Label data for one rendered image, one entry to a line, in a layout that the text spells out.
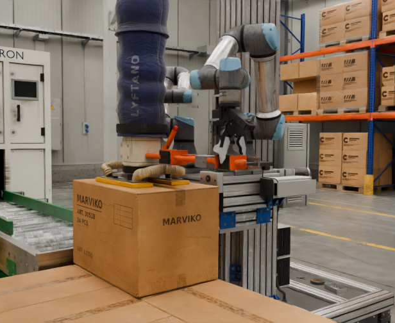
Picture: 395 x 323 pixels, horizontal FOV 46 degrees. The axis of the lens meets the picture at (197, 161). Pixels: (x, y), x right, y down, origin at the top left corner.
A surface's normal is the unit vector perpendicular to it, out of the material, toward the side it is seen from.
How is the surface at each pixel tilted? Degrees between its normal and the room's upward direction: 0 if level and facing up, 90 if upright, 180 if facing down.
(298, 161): 90
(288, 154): 90
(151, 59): 76
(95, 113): 90
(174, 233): 90
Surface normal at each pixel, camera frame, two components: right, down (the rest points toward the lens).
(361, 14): -0.81, 0.07
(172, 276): 0.62, 0.05
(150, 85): 0.39, -0.28
